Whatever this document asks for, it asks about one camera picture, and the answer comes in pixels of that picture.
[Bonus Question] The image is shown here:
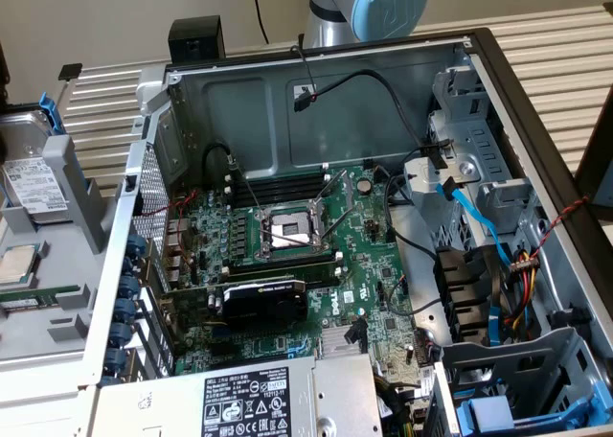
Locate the dark leaning panel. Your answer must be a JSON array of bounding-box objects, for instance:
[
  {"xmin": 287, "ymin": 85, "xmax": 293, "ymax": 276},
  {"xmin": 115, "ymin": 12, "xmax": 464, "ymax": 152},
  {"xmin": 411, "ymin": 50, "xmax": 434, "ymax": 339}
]
[{"xmin": 573, "ymin": 84, "xmax": 613, "ymax": 214}]

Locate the green motherboard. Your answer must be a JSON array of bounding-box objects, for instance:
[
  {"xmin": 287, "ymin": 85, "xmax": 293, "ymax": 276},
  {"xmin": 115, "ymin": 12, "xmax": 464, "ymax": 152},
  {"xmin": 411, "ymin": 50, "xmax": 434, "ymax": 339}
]
[{"xmin": 161, "ymin": 162, "xmax": 425, "ymax": 385}]

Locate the metal socket cover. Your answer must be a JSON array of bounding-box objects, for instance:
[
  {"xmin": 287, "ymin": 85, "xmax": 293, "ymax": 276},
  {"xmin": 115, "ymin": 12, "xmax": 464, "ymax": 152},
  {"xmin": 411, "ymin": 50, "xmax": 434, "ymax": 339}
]
[{"xmin": 310, "ymin": 168, "xmax": 356, "ymax": 214}]

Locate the silver CPU chip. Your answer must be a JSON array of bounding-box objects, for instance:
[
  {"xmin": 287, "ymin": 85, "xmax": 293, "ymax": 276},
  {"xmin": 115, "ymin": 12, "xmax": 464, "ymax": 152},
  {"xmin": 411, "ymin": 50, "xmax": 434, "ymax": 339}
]
[{"xmin": 0, "ymin": 242, "xmax": 40, "ymax": 286}]

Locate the thin red wire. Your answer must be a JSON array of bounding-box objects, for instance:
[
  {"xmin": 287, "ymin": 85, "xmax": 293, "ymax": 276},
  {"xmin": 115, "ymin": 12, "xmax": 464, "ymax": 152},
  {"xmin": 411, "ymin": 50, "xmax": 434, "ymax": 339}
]
[{"xmin": 142, "ymin": 189, "xmax": 198, "ymax": 219}]

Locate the thin black cable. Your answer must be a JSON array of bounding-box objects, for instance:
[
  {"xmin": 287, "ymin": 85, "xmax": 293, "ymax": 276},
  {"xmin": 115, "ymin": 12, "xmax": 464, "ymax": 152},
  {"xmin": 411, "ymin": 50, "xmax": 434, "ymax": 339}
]
[{"xmin": 250, "ymin": 0, "xmax": 270, "ymax": 45}]

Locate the red yellow power wire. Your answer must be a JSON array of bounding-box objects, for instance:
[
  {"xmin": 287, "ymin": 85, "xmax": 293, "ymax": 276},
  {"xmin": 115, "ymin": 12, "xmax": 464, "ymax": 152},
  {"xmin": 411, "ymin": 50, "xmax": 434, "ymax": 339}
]
[{"xmin": 497, "ymin": 247, "xmax": 542, "ymax": 345}]

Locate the black RAM slot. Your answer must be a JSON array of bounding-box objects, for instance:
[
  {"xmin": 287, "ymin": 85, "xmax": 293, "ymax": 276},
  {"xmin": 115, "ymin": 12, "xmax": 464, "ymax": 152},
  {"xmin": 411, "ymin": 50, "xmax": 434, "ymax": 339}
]
[
  {"xmin": 227, "ymin": 171, "xmax": 332, "ymax": 192},
  {"xmin": 222, "ymin": 250, "xmax": 344, "ymax": 274},
  {"xmin": 224, "ymin": 182, "xmax": 332, "ymax": 204},
  {"xmin": 221, "ymin": 263, "xmax": 344, "ymax": 288}
]

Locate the black cable with connector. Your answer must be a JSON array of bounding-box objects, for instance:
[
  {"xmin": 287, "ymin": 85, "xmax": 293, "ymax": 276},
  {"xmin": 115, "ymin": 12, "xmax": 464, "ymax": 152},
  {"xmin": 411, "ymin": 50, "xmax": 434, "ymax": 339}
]
[{"xmin": 345, "ymin": 317, "xmax": 369, "ymax": 348}]

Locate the long black wire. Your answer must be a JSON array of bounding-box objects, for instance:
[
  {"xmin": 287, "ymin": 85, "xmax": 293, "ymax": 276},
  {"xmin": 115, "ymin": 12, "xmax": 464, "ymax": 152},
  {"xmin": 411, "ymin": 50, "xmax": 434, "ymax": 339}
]
[{"xmin": 310, "ymin": 69, "xmax": 454, "ymax": 171}]

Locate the red black twisted wire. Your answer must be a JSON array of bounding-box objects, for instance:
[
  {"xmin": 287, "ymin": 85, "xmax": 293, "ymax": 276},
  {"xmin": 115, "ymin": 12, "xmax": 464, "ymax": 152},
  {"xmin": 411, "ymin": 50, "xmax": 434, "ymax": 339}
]
[{"xmin": 529, "ymin": 194, "xmax": 591, "ymax": 261}]

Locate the black mount box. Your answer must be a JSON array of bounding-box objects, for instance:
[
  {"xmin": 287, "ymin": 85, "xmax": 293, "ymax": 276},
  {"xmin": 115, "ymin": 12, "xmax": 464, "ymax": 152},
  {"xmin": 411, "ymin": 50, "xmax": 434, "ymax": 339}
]
[{"xmin": 167, "ymin": 14, "xmax": 227, "ymax": 65}]

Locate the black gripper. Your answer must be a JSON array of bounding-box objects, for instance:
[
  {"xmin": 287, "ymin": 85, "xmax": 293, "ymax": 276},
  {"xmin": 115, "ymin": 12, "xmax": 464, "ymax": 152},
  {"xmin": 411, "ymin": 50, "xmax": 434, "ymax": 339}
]
[{"xmin": 0, "ymin": 37, "xmax": 12, "ymax": 108}]

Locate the grey parts rack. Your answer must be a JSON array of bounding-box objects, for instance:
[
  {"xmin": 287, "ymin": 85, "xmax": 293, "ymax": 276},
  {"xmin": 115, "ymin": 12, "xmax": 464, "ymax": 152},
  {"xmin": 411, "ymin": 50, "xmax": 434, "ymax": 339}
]
[{"xmin": 0, "ymin": 133, "xmax": 126, "ymax": 361}]

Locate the open PC case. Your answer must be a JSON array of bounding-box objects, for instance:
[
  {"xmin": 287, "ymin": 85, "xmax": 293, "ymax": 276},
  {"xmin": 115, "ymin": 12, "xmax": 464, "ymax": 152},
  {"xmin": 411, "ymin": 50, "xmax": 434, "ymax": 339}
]
[{"xmin": 79, "ymin": 26, "xmax": 613, "ymax": 437}]

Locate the black curved wire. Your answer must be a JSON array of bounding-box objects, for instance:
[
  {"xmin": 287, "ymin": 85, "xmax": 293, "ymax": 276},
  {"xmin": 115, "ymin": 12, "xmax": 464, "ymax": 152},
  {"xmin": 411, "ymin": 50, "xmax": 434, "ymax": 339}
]
[{"xmin": 385, "ymin": 171, "xmax": 441, "ymax": 262}]

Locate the black graphics card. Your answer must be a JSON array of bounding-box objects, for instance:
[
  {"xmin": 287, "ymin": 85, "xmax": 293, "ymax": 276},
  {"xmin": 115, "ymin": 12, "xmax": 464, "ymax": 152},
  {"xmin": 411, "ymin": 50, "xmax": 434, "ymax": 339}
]
[{"xmin": 157, "ymin": 276, "xmax": 310, "ymax": 335}]

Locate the silver chipset heatsink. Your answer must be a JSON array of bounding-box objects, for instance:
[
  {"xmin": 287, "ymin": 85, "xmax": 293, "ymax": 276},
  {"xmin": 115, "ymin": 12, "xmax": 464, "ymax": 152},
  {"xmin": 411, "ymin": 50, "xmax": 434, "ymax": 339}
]
[{"xmin": 318, "ymin": 328, "xmax": 368, "ymax": 358}]

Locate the metal locking lever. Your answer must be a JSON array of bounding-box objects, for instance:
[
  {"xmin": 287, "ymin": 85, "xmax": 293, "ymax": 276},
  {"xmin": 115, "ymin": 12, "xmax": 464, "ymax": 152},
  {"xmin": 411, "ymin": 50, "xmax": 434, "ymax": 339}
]
[{"xmin": 230, "ymin": 161, "xmax": 265, "ymax": 218}]

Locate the thin black wire with plug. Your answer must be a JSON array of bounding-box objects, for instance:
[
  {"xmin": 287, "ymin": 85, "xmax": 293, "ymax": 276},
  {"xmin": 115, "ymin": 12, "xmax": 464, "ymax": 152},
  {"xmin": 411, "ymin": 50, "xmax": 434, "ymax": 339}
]
[{"xmin": 289, "ymin": 43, "xmax": 321, "ymax": 116}]

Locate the green RAM stick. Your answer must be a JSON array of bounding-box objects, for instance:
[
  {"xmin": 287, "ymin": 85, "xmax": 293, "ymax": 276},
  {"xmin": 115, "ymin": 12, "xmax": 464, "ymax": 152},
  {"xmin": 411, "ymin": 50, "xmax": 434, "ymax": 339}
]
[{"xmin": 0, "ymin": 283, "xmax": 86, "ymax": 312}]

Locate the CPU socket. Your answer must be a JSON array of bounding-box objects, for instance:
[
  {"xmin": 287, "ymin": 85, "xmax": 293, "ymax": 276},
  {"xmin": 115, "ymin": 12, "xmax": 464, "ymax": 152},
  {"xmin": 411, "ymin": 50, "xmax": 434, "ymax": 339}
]
[{"xmin": 256, "ymin": 202, "xmax": 336, "ymax": 262}]

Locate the hard disk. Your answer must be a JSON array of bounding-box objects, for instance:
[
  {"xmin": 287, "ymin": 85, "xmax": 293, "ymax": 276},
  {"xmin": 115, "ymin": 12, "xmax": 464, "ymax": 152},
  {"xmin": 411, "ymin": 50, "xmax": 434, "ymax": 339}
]
[{"xmin": 0, "ymin": 90, "xmax": 67, "ymax": 226}]

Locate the short black looped wire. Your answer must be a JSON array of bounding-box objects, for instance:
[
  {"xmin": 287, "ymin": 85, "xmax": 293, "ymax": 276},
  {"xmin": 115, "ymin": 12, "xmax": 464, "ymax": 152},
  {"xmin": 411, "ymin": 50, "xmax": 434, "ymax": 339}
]
[{"xmin": 202, "ymin": 141, "xmax": 240, "ymax": 180}]

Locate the grey power supply unit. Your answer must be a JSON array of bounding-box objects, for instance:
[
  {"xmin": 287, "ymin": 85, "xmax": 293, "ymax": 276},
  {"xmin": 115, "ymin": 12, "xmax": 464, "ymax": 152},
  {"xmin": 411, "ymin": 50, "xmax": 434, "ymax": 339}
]
[{"xmin": 94, "ymin": 353, "xmax": 384, "ymax": 437}]

